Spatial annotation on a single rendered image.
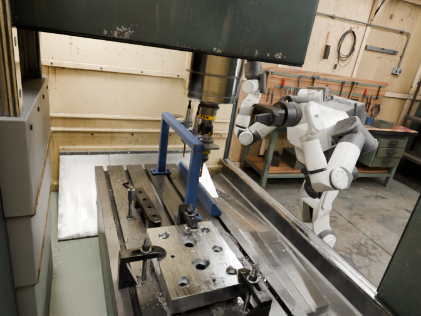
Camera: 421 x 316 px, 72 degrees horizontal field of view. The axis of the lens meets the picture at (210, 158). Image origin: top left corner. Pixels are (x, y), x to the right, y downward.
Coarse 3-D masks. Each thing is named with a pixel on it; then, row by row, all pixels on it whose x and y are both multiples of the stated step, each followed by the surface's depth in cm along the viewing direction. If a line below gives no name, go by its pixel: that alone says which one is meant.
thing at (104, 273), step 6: (102, 240) 115; (102, 246) 116; (102, 252) 117; (102, 258) 117; (102, 264) 118; (102, 270) 119; (108, 282) 95; (108, 288) 95; (108, 294) 95; (108, 300) 96; (108, 306) 96; (108, 312) 97
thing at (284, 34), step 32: (32, 0) 50; (64, 0) 51; (96, 0) 53; (128, 0) 55; (160, 0) 57; (192, 0) 60; (224, 0) 62; (256, 0) 65; (288, 0) 68; (64, 32) 54; (96, 32) 55; (128, 32) 57; (160, 32) 60; (192, 32) 62; (224, 32) 65; (256, 32) 68; (288, 32) 71; (288, 64) 75
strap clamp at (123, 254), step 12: (144, 240) 80; (120, 252) 80; (132, 252) 81; (144, 252) 80; (156, 252) 82; (120, 264) 78; (144, 264) 83; (120, 276) 80; (132, 276) 82; (144, 276) 85; (120, 288) 82
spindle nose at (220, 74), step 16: (192, 64) 75; (208, 64) 73; (224, 64) 73; (240, 64) 76; (192, 80) 76; (208, 80) 74; (224, 80) 74; (240, 80) 79; (192, 96) 77; (208, 96) 76; (224, 96) 76
